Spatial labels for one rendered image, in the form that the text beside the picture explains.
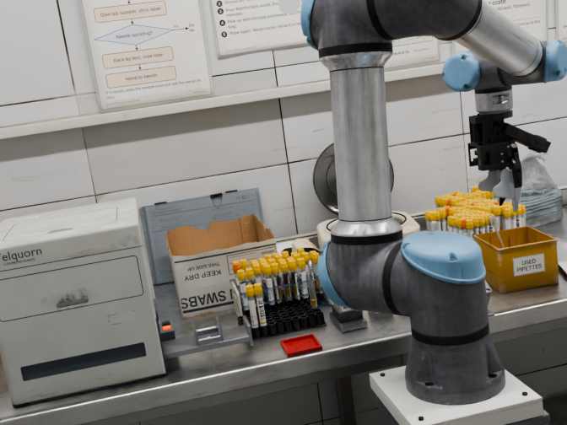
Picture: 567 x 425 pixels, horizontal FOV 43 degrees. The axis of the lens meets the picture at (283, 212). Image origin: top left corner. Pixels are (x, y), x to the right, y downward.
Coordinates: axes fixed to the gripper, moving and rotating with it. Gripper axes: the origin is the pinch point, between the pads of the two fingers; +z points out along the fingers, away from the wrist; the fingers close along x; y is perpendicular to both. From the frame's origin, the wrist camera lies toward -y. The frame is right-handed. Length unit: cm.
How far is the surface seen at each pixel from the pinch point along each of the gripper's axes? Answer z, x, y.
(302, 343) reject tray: 17, 13, 50
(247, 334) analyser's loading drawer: 14, 13, 61
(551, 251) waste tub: 10.2, 6.5, -5.3
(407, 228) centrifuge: 6.3, -16.6, 18.3
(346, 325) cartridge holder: 16.3, 11.1, 40.9
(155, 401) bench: 20, 21, 79
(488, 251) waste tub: 9.6, 1.1, 6.3
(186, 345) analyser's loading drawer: 14, 13, 73
